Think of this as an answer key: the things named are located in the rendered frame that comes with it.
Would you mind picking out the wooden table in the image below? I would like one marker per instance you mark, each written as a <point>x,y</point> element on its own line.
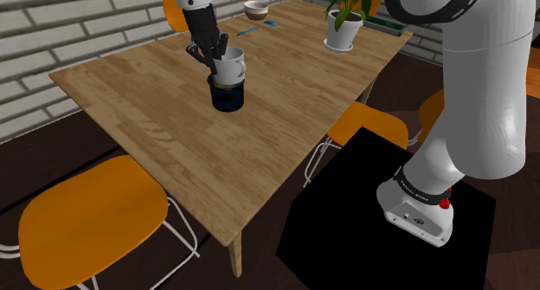
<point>177,124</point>

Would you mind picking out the white mug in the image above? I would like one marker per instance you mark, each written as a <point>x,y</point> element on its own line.
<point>230,67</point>

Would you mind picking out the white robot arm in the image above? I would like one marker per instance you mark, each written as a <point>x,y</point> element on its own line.
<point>481,90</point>

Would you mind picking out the black robot stand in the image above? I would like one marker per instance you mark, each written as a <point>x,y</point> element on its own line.
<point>337,238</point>

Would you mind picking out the dark blue cup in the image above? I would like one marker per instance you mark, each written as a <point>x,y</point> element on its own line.
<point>228,98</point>

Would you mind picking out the green flat book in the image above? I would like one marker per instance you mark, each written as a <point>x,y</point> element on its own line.
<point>386,25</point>

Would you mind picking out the green plant in white pot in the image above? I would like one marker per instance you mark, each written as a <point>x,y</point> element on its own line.
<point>344,29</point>

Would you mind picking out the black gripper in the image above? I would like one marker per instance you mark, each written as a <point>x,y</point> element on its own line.
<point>202,25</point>

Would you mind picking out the white and brown bowl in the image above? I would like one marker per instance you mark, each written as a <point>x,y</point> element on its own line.
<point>256,9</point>

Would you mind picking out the orange chair with white legs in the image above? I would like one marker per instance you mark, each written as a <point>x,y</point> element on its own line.
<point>88,221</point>
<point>373,2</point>
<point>431,114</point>
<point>367,124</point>
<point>175,15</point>

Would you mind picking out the blue pen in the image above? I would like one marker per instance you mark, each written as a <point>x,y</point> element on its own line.
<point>247,31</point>

